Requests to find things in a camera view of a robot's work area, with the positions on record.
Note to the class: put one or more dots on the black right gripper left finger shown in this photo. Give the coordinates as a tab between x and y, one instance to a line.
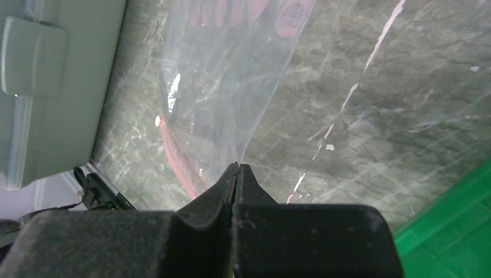
190	242

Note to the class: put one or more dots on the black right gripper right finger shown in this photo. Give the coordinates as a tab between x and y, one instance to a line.
308	240

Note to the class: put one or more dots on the clear zip top bag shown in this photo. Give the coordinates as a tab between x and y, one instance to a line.
222	62

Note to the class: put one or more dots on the green plastic tray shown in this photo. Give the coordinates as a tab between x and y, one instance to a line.
451	236

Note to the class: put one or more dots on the clear plastic storage box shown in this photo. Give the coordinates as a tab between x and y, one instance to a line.
56	61

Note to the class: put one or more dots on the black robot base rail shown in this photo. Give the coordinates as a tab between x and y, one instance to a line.
97	195

